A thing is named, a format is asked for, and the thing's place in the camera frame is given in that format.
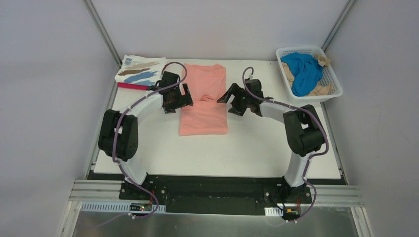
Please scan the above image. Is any controller board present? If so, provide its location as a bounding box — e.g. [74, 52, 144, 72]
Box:
[129, 202, 153, 212]
[283, 208, 300, 220]

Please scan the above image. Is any aluminium frame post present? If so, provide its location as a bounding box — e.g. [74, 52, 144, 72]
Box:
[82, 0, 122, 68]
[321, 0, 357, 52]

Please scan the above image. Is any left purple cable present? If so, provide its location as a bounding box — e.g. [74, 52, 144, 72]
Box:
[82, 61, 189, 228]

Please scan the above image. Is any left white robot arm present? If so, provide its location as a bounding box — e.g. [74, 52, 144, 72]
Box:
[98, 71, 193, 185]

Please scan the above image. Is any pink t shirt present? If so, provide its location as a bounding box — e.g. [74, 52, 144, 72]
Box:
[179, 64, 229, 136]

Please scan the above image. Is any beige t shirt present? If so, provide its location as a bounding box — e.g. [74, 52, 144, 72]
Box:
[281, 54, 334, 96]

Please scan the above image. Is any right aluminium frame post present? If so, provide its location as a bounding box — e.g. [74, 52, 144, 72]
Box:
[321, 0, 357, 52]

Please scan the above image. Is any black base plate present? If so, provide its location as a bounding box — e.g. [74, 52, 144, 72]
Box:
[119, 174, 314, 216]

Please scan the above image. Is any left aluminium frame post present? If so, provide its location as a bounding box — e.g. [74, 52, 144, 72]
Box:
[82, 0, 122, 68]

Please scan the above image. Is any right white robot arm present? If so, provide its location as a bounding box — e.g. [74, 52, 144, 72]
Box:
[217, 79, 327, 199]

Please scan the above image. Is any folded white printed t shirt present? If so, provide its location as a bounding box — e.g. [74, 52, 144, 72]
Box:
[115, 55, 167, 87]

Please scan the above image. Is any left controller board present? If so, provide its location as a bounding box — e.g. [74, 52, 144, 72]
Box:
[129, 202, 153, 212]

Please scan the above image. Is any right controller board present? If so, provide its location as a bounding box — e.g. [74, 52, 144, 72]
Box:
[283, 208, 300, 220]

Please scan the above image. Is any blue t shirt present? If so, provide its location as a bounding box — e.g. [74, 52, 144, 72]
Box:
[281, 52, 323, 97]

